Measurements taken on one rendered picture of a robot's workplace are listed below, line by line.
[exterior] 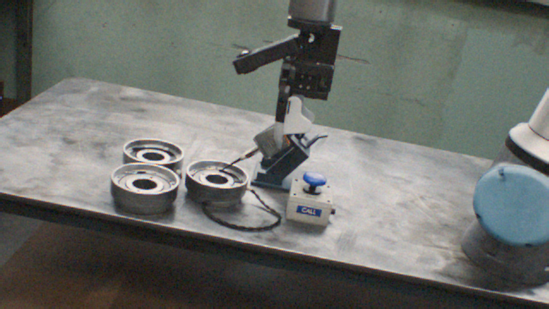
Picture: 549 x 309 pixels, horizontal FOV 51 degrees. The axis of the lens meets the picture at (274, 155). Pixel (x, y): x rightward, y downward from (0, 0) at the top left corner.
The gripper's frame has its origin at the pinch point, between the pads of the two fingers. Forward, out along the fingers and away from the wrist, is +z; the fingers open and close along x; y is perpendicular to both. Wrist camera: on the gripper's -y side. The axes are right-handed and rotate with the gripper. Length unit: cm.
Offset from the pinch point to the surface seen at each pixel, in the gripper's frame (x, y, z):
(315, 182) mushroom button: -5.5, 7.8, 4.5
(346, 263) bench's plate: -15.2, 14.9, 12.5
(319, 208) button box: -6.8, 9.3, 8.2
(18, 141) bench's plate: -2.7, -45.8, 9.3
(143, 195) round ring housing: -17.4, -16.6, 7.4
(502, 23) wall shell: 163, 67, -15
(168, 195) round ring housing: -14.7, -13.6, 7.8
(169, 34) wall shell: 152, -71, 13
